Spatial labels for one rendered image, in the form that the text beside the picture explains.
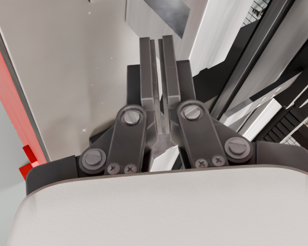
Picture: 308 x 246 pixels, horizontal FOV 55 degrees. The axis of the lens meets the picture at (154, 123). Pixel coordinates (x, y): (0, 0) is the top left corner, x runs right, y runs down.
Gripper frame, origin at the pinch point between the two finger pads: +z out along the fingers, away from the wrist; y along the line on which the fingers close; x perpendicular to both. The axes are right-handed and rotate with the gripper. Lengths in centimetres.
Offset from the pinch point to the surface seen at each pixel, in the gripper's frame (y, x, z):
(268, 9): 17.8, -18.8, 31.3
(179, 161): 5, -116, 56
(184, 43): 2.2, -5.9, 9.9
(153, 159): -2.0, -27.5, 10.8
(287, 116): 29, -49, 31
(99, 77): -7.5, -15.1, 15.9
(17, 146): -97, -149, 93
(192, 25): 2.8, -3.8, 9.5
